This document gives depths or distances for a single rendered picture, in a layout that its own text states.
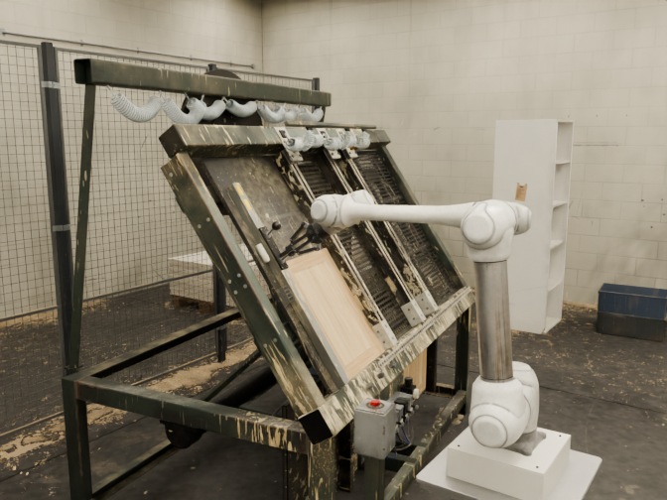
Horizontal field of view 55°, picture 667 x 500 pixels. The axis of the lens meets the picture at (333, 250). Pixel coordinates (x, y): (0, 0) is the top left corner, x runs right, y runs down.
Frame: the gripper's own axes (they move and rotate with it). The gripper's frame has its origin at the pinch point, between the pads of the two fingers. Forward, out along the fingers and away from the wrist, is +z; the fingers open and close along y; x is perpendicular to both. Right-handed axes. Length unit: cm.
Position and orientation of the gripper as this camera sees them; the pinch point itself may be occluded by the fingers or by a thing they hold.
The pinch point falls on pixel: (287, 251)
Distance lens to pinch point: 249.7
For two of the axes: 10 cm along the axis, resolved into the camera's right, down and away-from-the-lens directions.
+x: 4.4, -1.6, 8.9
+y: 4.9, 8.7, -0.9
